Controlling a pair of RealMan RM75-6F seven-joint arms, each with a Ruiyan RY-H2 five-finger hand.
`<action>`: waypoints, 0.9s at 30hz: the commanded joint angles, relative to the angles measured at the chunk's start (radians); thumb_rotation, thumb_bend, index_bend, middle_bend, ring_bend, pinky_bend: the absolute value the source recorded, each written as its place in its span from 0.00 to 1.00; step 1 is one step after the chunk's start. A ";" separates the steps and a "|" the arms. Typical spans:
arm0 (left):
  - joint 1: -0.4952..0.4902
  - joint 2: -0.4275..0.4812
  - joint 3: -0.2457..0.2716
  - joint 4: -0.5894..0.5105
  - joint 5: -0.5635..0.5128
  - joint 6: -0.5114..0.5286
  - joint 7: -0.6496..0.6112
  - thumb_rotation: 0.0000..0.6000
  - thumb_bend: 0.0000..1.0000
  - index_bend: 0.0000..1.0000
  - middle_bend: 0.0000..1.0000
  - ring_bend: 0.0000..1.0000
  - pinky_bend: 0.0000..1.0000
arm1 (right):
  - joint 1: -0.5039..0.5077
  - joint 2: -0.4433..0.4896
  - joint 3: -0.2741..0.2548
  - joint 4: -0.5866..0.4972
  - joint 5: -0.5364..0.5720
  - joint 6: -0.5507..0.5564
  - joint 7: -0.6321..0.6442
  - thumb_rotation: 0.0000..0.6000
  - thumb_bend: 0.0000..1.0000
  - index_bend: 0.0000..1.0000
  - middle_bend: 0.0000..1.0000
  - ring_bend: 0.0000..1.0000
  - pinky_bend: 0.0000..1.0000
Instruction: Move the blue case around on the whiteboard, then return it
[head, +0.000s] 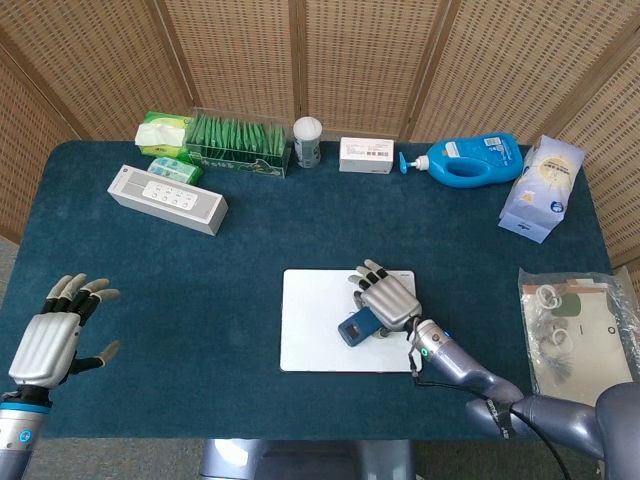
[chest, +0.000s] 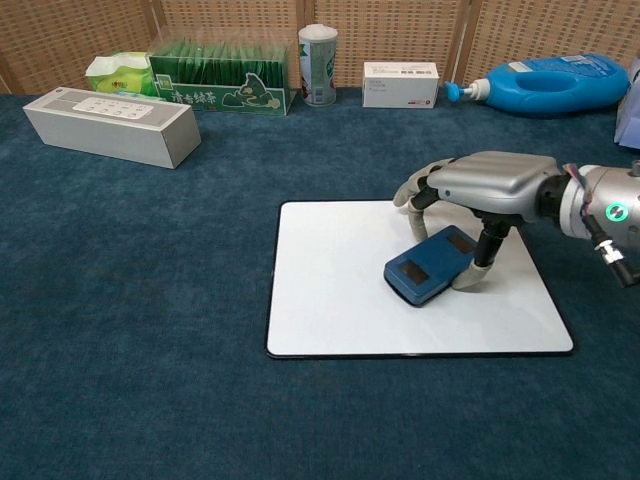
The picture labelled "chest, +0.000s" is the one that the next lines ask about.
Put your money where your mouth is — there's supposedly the green tissue pack open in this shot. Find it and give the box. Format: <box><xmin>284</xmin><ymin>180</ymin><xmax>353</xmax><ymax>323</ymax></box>
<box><xmin>84</xmin><ymin>51</ymin><xmax>154</xmax><ymax>96</ymax></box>

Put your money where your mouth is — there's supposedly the blue whiteboard eraser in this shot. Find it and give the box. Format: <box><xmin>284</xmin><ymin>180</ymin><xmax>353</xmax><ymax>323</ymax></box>
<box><xmin>383</xmin><ymin>224</ymin><xmax>480</xmax><ymax>307</ymax></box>

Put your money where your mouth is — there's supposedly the small white whiteboard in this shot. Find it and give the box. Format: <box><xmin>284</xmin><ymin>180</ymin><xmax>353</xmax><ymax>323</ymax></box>
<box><xmin>264</xmin><ymin>199</ymin><xmax>575</xmax><ymax>360</ymax></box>

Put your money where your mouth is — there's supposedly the blue pump detergent bottle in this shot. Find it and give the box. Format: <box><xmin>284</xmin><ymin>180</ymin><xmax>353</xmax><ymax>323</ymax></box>
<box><xmin>444</xmin><ymin>53</ymin><xmax>630</xmax><ymax>120</ymax></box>

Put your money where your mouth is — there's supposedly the dark teal table mat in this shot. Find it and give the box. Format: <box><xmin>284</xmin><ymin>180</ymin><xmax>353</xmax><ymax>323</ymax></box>
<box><xmin>0</xmin><ymin>87</ymin><xmax>640</xmax><ymax>480</ymax></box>

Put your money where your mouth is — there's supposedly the woven rattan folding screen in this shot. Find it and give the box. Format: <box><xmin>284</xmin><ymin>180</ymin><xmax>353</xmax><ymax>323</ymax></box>
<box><xmin>0</xmin><ymin>0</ymin><xmax>640</xmax><ymax>96</ymax></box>

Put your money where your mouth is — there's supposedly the small green tissue pack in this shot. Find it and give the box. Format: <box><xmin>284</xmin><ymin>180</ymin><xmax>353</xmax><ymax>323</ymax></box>
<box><xmin>115</xmin><ymin>89</ymin><xmax>166</xmax><ymax>102</ymax></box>

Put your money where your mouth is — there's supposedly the small white carton box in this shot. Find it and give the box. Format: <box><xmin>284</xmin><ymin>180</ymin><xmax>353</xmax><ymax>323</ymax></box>
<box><xmin>362</xmin><ymin>61</ymin><xmax>440</xmax><ymax>109</ymax></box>

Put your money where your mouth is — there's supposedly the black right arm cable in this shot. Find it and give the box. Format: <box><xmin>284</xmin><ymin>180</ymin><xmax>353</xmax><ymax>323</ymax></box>
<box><xmin>579</xmin><ymin>199</ymin><xmax>640</xmax><ymax>289</ymax></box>

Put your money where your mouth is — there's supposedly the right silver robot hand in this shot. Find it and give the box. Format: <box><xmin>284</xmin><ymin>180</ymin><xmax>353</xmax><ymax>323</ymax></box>
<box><xmin>393</xmin><ymin>151</ymin><xmax>564</xmax><ymax>292</ymax></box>

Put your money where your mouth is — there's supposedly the white-lid cylindrical can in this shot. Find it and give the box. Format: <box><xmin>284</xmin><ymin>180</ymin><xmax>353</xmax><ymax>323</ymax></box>
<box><xmin>298</xmin><ymin>24</ymin><xmax>340</xmax><ymax>107</ymax></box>

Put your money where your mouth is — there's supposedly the white rectangular speaker box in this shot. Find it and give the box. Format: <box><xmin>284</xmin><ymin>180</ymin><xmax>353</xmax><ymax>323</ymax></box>
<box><xmin>22</xmin><ymin>87</ymin><xmax>202</xmax><ymax>170</ymax></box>

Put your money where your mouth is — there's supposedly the clear green tea sachet box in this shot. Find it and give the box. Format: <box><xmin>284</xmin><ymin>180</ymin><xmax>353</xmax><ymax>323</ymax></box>
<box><xmin>148</xmin><ymin>39</ymin><xmax>292</xmax><ymax>117</ymax></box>

